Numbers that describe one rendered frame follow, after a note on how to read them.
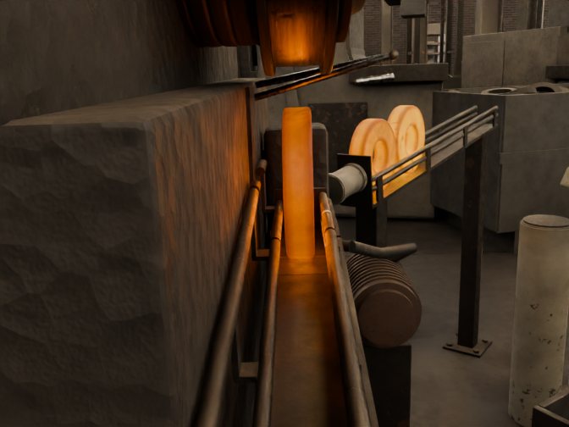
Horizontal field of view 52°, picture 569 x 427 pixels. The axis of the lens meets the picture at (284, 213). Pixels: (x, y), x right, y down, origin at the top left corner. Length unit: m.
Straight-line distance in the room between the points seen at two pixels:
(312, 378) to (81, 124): 0.33
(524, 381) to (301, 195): 1.08
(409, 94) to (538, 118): 0.77
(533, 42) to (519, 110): 1.96
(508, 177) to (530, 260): 1.39
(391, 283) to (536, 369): 0.65
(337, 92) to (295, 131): 2.74
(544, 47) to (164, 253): 4.49
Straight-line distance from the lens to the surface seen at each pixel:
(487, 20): 9.66
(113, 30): 0.40
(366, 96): 3.37
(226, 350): 0.36
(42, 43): 0.29
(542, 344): 1.55
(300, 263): 0.71
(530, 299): 1.52
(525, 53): 4.82
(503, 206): 2.87
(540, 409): 0.33
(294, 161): 0.63
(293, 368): 0.52
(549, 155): 2.95
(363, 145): 1.17
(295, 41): 0.61
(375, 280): 1.03
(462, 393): 1.77
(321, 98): 3.41
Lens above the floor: 0.89
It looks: 14 degrees down
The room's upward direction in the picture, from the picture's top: 2 degrees counter-clockwise
